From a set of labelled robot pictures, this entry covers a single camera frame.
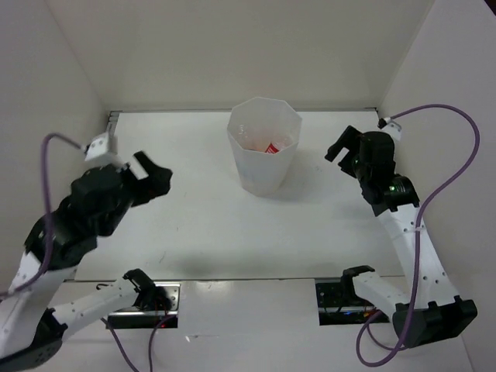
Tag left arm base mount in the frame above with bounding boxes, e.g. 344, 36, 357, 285
105, 281, 181, 329

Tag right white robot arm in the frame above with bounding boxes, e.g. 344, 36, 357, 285
325, 126, 478, 349

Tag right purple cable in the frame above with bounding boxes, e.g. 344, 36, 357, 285
356, 103, 481, 367

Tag purple cable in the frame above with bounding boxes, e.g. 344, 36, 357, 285
0, 133, 179, 372
356, 103, 481, 367

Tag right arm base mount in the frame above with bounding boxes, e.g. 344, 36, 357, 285
315, 278, 377, 326

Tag red label water bottle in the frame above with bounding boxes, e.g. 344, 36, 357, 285
265, 136, 293, 154

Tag translucent white bin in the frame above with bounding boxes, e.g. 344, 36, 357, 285
227, 97, 302, 196

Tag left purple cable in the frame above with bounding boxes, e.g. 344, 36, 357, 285
0, 133, 179, 372

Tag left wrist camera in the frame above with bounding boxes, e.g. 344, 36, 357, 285
84, 132, 126, 170

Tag blue label clear bottle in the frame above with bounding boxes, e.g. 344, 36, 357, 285
236, 123, 254, 148

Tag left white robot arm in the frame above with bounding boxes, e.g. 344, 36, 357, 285
1, 151, 173, 371

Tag aluminium table edge rail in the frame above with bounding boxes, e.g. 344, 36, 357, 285
103, 111, 121, 154

